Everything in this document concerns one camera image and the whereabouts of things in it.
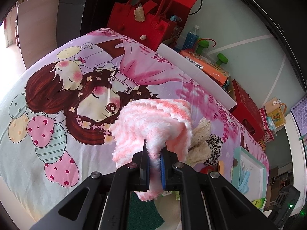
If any green tissue pack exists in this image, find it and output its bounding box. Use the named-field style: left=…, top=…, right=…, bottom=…
left=251, top=197, right=266, bottom=212

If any red tape roll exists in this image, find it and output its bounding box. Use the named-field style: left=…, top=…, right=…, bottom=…
left=200, top=165, right=215, bottom=174

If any beige makeup sponge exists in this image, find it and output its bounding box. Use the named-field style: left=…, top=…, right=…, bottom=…
left=217, top=160, right=225, bottom=175

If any cream lace scrunchie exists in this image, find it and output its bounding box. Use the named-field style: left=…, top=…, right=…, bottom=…
left=186, top=118, right=212, bottom=167

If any leopard print scrunchie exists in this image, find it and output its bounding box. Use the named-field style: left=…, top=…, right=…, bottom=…
left=203, top=134, right=223, bottom=166

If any pink white fuzzy cloth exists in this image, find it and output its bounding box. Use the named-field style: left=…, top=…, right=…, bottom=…
left=109, top=99, right=192, bottom=201

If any blue face mask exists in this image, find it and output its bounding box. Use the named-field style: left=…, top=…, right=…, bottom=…
left=238, top=166, right=251, bottom=194

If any teal rimmed white tray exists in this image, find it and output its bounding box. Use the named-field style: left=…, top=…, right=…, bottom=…
left=232, top=147, right=267, bottom=201

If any white shelf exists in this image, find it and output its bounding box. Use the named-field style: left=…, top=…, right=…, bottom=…
left=284, top=113, right=306, bottom=215

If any red white patterned box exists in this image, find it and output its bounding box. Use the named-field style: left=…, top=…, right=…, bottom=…
left=259, top=108, right=275, bottom=144

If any wet wipes pack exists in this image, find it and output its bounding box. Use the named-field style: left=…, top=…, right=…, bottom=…
left=266, top=116, right=276, bottom=133

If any purple perforated basket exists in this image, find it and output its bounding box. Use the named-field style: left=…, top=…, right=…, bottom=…
left=291, top=97, right=307, bottom=135

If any yellow beige small bag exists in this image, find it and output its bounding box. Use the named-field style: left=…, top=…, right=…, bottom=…
left=264, top=97, right=287, bottom=128

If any cartoon print bed sheet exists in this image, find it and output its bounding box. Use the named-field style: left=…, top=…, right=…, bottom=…
left=1, top=28, right=268, bottom=221

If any red gift box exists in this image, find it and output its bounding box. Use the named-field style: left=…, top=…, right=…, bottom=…
left=230, top=80, right=264, bottom=142

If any white foam board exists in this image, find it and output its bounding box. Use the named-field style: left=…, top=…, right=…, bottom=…
left=157, top=43, right=237, bottom=111

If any orange cardboard box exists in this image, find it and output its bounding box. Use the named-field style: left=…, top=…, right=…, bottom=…
left=180, top=50, right=229, bottom=87

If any green dumbbell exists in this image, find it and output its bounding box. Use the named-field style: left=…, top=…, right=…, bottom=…
left=216, top=53, right=229, bottom=66
left=196, top=39, right=210, bottom=55

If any blue water bottle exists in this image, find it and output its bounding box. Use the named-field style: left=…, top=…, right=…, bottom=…
left=183, top=25, right=200, bottom=50

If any red felt handbag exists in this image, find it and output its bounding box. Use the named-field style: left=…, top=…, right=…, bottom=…
left=107, top=0, right=176, bottom=51

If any black cabinet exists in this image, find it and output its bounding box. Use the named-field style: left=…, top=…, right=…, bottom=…
left=56, top=0, right=113, bottom=47

